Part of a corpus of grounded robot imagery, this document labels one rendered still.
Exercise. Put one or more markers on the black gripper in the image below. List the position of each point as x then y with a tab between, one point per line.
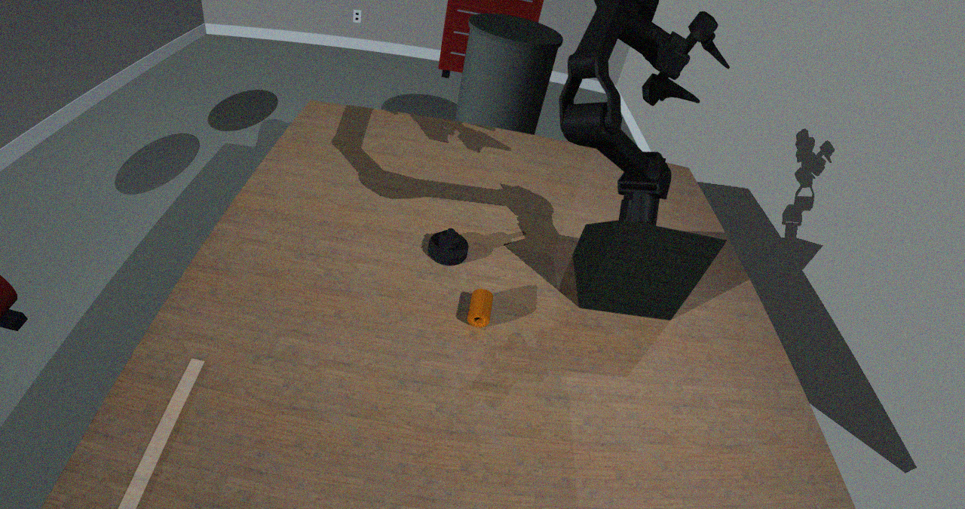
659	87

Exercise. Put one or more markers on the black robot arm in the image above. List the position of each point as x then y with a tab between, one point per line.
646	175

